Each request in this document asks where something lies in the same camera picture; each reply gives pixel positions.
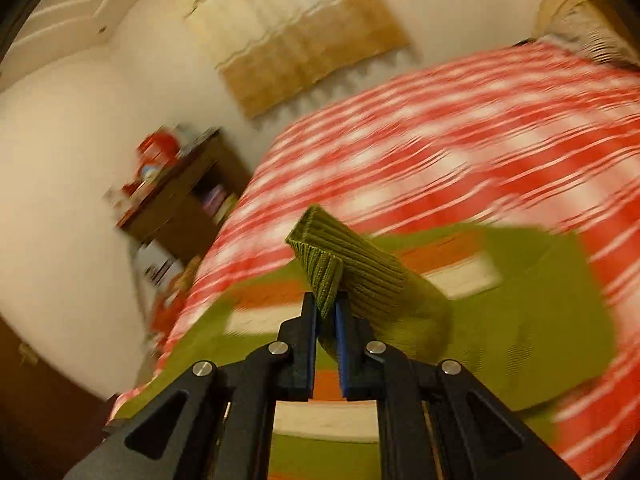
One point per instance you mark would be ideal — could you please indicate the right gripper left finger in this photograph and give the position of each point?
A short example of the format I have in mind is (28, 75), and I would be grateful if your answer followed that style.
(213, 422)

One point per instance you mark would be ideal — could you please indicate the folded linens in desk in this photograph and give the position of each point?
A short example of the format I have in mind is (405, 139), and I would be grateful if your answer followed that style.
(218, 203)

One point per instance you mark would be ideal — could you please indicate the beige window curtain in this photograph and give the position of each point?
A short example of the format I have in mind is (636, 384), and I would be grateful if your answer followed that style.
(269, 51)

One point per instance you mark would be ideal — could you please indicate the white cardboard box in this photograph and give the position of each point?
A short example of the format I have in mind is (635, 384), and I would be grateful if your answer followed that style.
(157, 265)

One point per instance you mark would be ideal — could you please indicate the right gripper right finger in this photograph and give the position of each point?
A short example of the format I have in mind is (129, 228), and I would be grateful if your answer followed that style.
(435, 421)

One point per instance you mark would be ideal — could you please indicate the red bag on floor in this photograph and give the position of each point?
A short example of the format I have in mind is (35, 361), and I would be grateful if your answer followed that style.
(167, 307)

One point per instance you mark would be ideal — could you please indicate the dark wooden door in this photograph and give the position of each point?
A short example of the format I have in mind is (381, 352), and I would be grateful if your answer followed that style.
(48, 423)

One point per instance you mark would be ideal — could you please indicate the red white plaid bedsheet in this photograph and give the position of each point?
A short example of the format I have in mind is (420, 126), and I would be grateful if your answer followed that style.
(527, 136)

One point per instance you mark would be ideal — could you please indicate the striped pillow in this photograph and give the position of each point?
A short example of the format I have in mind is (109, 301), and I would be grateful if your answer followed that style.
(587, 33)

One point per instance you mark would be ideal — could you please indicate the green knitted sweater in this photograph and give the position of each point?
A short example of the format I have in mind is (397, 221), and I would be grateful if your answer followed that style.
(518, 307)

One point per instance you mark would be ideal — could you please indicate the red gift bag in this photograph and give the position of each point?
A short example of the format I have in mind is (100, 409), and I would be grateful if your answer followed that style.
(159, 148)

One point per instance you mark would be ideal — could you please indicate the dark wooden desk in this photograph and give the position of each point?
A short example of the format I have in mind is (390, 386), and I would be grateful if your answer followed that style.
(173, 212)

